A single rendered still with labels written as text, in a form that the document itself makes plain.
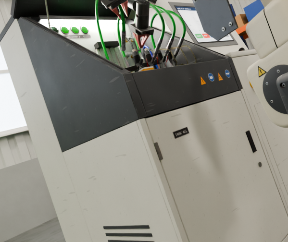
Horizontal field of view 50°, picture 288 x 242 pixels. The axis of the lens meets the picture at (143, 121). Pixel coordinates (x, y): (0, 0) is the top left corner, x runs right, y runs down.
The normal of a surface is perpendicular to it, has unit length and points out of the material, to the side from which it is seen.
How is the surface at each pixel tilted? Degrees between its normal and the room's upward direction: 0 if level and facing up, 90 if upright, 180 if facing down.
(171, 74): 90
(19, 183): 90
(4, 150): 90
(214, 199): 90
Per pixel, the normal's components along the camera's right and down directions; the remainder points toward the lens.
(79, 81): -0.70, 0.22
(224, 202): 0.63, -0.26
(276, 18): -0.84, 0.28
